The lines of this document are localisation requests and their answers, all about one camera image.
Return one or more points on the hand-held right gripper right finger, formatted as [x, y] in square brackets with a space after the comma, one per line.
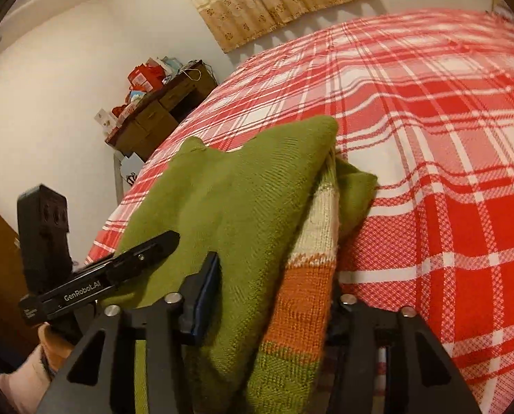
[356, 332]

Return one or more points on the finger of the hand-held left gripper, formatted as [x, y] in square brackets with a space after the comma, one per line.
[147, 256]

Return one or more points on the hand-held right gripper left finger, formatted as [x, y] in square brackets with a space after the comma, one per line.
[207, 287]

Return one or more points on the green knit sweater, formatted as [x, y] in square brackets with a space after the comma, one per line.
[248, 207]

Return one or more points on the person's left forearm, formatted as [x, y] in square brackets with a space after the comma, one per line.
[22, 384]

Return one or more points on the person's left hand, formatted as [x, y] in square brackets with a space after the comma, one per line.
[52, 347]

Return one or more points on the white paper bag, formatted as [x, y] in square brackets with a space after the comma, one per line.
[129, 172]

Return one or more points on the brown wooden desk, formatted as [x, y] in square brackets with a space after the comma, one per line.
[153, 125]

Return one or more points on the small white box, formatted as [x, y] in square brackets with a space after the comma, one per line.
[105, 123]

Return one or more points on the red gift bag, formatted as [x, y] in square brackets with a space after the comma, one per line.
[144, 78]

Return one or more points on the red plaid bed blanket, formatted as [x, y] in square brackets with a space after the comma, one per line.
[433, 159]

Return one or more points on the beige patterned curtain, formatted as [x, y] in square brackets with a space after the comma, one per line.
[265, 0]

